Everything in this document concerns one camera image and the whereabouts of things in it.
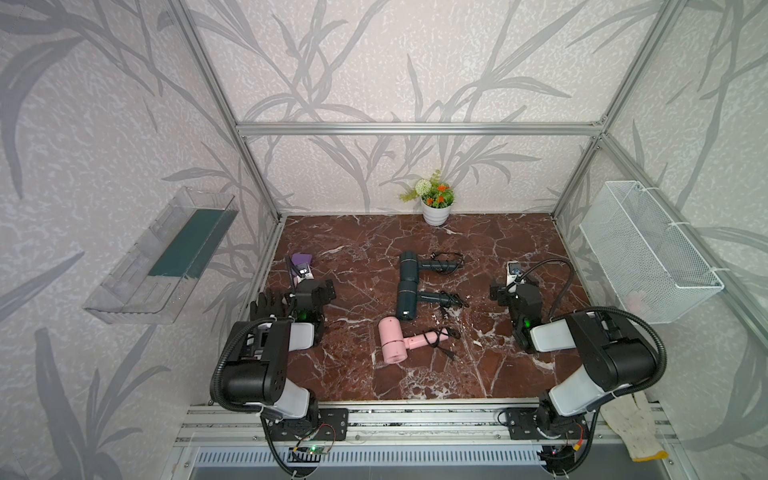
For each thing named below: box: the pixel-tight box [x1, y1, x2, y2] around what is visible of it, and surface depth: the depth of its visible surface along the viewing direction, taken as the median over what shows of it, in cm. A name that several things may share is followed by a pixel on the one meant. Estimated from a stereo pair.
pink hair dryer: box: [378, 316, 449, 364], surface depth 86 cm
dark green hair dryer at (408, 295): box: [396, 266, 455, 321], surface depth 95 cm
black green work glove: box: [250, 292, 283, 320], surface depth 96 cm
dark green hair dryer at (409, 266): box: [398, 251, 462, 293], surface depth 102 cm
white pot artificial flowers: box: [399, 169, 455, 227], surface depth 114 cm
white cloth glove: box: [600, 391, 669, 462], surface depth 75 cm
